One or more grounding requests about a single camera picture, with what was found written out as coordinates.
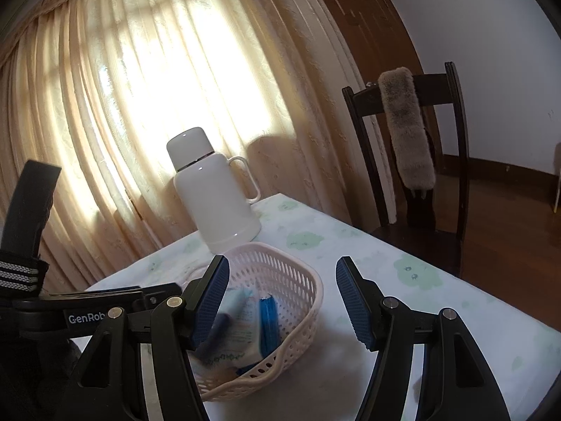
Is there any beige curtain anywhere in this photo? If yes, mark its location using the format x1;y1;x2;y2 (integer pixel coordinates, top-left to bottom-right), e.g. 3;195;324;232
1;0;379;292

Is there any dark wooden chair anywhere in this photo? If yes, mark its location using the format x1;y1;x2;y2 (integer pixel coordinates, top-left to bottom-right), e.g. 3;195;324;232
342;62;470;276

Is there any white thermos jug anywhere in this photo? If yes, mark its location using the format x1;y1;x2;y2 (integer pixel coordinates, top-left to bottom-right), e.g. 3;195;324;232
167;127;261;254

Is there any blue snack box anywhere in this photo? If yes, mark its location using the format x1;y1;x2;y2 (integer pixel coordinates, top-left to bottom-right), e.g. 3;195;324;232
259;295;282;357

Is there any pink white snack packet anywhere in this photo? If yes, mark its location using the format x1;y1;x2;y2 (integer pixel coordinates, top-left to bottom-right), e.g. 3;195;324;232
194;287;262;374

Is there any black wrist strap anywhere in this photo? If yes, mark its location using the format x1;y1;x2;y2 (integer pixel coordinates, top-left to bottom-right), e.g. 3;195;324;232
0;159;63;303

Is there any brown wooden door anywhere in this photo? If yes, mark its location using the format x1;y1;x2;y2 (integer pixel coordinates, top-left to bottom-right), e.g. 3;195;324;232
323;0;442;223

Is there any pink plastic basket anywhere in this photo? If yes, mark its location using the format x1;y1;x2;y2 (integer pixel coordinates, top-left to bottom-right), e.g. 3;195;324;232
194;242;323;402

